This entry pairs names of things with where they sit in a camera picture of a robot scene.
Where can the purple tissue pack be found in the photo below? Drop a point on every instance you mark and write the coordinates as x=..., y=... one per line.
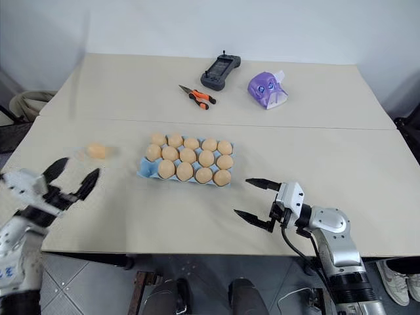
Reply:
x=265, y=90

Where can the brown egg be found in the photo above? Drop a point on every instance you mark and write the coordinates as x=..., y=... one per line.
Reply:
x=222, y=178
x=206, y=157
x=225, y=146
x=175, y=140
x=166, y=169
x=203, y=175
x=170, y=153
x=225, y=162
x=158, y=138
x=153, y=152
x=209, y=144
x=96, y=150
x=184, y=171
x=187, y=155
x=191, y=143

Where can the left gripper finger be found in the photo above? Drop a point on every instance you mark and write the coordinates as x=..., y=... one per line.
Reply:
x=55, y=170
x=87, y=183

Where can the dark grey handheld controller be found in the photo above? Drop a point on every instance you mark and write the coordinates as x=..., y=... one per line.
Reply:
x=219, y=70

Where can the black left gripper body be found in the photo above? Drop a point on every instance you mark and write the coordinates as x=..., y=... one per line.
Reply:
x=60, y=198

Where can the orange black pliers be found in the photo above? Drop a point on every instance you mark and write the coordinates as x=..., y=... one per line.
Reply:
x=200, y=97

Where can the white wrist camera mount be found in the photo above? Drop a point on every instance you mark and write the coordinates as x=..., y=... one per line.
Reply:
x=290, y=197
x=23, y=183

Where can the beige bag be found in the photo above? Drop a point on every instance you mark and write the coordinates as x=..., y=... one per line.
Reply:
x=28, y=105

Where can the rusty table leg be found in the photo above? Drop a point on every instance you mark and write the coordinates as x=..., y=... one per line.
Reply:
x=139, y=292

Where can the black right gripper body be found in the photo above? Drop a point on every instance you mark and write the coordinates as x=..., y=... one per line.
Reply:
x=278, y=215

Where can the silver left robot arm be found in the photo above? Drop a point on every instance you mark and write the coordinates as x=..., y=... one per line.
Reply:
x=14, y=249

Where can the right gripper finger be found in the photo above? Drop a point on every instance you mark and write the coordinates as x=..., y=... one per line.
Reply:
x=264, y=183
x=254, y=218

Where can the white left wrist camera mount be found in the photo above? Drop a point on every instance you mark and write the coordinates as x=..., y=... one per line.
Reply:
x=23, y=183

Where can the blue egg carton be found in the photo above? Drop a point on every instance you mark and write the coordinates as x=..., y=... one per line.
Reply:
x=146, y=166

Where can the dark rounded shape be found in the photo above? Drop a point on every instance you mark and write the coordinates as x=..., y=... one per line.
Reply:
x=244, y=297
x=172, y=297

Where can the black equipment frame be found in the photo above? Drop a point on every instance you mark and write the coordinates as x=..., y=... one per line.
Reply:
x=408, y=131

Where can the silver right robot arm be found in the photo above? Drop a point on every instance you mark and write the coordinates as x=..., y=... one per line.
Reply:
x=338, y=236

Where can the grey white sneaker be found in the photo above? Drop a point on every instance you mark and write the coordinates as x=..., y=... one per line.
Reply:
x=392, y=282
x=415, y=285

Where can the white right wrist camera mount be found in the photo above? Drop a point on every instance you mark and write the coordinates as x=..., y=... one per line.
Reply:
x=290, y=197

